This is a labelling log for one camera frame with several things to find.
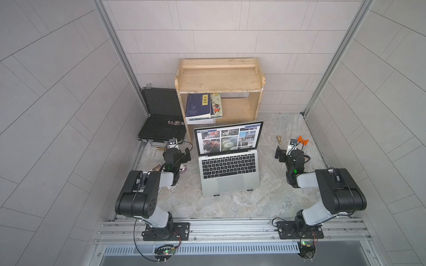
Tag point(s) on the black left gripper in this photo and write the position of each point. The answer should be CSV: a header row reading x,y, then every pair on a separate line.
x,y
176,152

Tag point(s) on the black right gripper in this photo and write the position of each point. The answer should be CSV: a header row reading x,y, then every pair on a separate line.
x,y
282,154

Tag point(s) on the silver laptop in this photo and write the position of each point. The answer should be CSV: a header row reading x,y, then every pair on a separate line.
x,y
228,157

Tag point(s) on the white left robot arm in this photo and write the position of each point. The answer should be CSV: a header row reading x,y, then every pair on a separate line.
x,y
138,198

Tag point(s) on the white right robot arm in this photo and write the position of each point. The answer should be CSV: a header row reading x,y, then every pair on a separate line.
x,y
340,195

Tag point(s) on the foil lidded round tin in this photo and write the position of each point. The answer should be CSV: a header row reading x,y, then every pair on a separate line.
x,y
182,169

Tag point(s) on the orange plastic clip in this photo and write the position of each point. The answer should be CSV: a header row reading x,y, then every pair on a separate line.
x,y
302,141

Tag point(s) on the black briefcase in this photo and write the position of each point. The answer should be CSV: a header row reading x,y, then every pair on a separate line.
x,y
165,120

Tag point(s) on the white papers on shelf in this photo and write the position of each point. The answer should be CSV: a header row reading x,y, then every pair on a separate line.
x,y
200,121

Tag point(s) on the blue book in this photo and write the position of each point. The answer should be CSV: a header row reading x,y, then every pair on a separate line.
x,y
198,106

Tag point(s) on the colourful picture book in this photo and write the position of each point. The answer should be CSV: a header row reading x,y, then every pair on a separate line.
x,y
216,106

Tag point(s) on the right circuit board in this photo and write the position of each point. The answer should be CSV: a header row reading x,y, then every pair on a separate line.
x,y
307,249

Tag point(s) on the circuit board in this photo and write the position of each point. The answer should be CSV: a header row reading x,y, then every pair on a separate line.
x,y
307,249
164,252

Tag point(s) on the left circuit board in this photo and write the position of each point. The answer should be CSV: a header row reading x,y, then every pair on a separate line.
x,y
164,252

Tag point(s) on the wooden shelf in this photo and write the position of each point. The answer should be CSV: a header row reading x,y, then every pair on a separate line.
x,y
225,75

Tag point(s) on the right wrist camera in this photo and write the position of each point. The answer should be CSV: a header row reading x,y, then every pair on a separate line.
x,y
292,144

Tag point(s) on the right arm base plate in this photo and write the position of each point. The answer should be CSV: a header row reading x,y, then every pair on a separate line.
x,y
294,230

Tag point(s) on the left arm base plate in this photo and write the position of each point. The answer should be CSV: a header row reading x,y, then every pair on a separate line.
x,y
178,231

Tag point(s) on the aluminium rail frame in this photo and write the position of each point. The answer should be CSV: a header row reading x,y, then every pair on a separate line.
x,y
348,238

